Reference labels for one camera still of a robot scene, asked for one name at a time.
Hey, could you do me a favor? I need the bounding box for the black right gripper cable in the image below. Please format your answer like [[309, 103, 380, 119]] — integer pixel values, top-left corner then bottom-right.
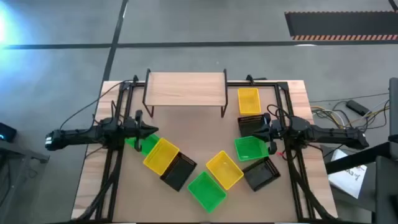
[[266, 104, 293, 127]]

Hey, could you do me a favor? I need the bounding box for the white paper sheet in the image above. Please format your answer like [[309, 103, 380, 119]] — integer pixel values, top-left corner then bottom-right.
[[328, 148, 368, 200]]

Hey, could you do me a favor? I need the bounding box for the wooden shelf with black legs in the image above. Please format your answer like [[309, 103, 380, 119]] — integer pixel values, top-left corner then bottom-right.
[[142, 68, 229, 119]]

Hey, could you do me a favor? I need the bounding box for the black power brick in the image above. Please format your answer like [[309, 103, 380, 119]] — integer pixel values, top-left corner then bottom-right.
[[345, 99, 371, 117]]

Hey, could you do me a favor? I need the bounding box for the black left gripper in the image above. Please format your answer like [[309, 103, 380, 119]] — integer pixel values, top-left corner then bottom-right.
[[127, 110, 159, 152]]

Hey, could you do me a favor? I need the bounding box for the black metal stand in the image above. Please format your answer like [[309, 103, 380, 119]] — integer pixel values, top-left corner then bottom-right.
[[325, 77, 398, 224]]

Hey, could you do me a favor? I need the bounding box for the black metal rig frame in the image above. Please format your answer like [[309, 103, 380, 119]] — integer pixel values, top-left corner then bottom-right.
[[76, 74, 336, 223]]

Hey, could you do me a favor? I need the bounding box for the yellow floor cable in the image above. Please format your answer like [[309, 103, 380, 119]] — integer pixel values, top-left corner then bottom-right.
[[310, 106, 390, 126]]

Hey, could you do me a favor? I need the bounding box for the black hazard-striped floor mat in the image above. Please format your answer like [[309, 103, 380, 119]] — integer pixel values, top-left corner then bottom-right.
[[284, 11, 398, 42]]

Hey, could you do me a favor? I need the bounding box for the green plastic basket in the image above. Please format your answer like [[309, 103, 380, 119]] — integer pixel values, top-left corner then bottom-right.
[[233, 136, 270, 162], [187, 170, 228, 214], [124, 133, 161, 157]]

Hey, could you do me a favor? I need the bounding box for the grey metal stand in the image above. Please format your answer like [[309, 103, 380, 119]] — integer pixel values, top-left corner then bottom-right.
[[0, 139, 50, 224]]

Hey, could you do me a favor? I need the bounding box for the white floor cable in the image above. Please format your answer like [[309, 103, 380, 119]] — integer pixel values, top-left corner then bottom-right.
[[312, 107, 389, 130]]

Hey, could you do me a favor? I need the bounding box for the yellow plastic basket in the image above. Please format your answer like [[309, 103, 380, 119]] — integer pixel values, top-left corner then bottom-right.
[[205, 150, 244, 191], [237, 88, 262, 116], [142, 137, 180, 177]]

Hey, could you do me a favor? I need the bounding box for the black plastic basket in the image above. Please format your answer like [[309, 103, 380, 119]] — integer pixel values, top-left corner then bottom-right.
[[237, 114, 269, 138], [159, 151, 198, 192], [241, 156, 281, 192]]

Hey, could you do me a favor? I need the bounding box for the tan table mat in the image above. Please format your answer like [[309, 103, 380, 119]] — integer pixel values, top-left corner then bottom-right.
[[111, 85, 301, 223]]

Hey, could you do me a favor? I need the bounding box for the thin black floor cable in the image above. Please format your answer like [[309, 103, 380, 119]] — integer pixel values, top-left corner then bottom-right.
[[309, 92, 390, 103]]

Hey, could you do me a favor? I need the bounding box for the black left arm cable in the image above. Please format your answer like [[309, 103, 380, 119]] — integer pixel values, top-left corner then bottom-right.
[[58, 79, 135, 131]]

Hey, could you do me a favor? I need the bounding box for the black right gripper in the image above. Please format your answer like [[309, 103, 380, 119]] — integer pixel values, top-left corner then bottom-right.
[[252, 113, 280, 156]]

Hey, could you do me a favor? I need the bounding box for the black device with cyan light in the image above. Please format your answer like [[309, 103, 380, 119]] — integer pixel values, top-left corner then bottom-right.
[[0, 122, 18, 143]]

